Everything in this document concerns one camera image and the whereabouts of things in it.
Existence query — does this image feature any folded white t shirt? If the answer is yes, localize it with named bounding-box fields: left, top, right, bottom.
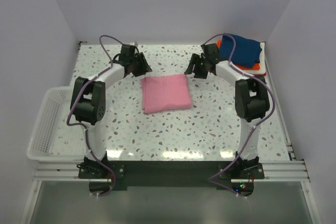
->
left=245, top=42, right=266, bottom=75

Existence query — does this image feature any folded blue t shirt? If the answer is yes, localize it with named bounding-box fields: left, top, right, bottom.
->
left=219, top=34, right=262, bottom=68

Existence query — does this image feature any pink t shirt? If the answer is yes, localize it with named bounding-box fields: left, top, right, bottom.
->
left=141, top=74, right=192, bottom=114

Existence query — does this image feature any aluminium frame rail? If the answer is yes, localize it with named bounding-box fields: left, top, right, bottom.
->
left=33, top=161, right=310, bottom=182

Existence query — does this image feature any folded red t shirt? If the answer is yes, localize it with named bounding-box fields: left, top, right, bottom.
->
left=255, top=73, right=266, bottom=77

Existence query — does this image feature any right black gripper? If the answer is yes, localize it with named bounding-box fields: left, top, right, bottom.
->
left=185, top=54, right=209, bottom=79

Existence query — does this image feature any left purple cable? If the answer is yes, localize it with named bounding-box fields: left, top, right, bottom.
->
left=66, top=35, right=124, bottom=197

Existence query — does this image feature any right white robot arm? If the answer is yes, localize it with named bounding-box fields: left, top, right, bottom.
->
left=184, top=44, right=275, bottom=178

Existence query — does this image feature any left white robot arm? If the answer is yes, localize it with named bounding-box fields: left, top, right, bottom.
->
left=67, top=44, right=152, bottom=178

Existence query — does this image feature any white plastic laundry basket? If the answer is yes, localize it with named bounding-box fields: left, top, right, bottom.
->
left=26, top=87, right=86, bottom=162

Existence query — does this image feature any folded orange t shirt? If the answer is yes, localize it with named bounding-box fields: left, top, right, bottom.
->
left=216, top=40, right=260, bottom=70

